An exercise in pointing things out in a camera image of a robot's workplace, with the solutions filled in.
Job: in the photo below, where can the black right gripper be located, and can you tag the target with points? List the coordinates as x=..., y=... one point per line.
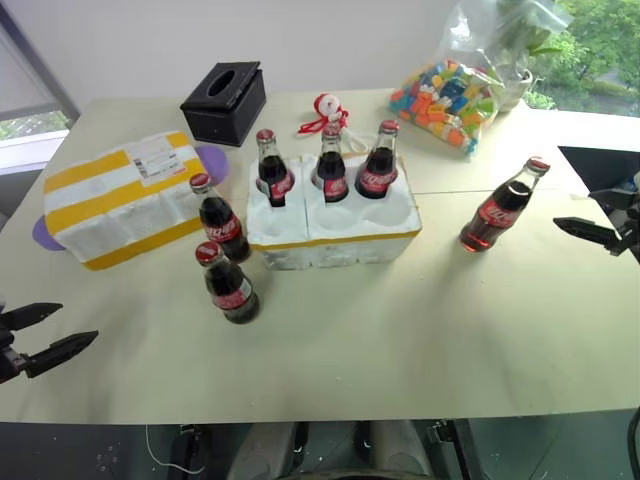
x=631, y=232

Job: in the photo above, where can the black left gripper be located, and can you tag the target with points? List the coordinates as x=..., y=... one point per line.
x=9, y=357

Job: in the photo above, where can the glass cola bottle red cap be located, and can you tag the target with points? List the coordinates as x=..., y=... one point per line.
x=377, y=172
x=231, y=290
x=495, y=215
x=331, y=172
x=222, y=225
x=274, y=175

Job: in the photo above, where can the white foam lid yellow tape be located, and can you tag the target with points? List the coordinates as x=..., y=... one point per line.
x=120, y=205

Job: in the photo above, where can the white foam bottle tray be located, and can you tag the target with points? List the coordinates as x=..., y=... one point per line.
x=350, y=225

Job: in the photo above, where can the black tissue box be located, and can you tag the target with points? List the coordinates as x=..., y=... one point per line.
x=222, y=107

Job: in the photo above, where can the black angular panel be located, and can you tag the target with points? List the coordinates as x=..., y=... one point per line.
x=595, y=167

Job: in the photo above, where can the white pot with green plant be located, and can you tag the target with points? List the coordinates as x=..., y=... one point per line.
x=520, y=82

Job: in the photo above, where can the clear bag of colourful blocks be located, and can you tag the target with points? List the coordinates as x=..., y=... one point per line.
x=445, y=105

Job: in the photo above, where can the purple plastic tray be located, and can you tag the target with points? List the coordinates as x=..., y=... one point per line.
x=215, y=162

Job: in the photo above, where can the black table leg bracket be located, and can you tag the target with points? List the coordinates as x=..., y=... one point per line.
x=190, y=450
x=450, y=445

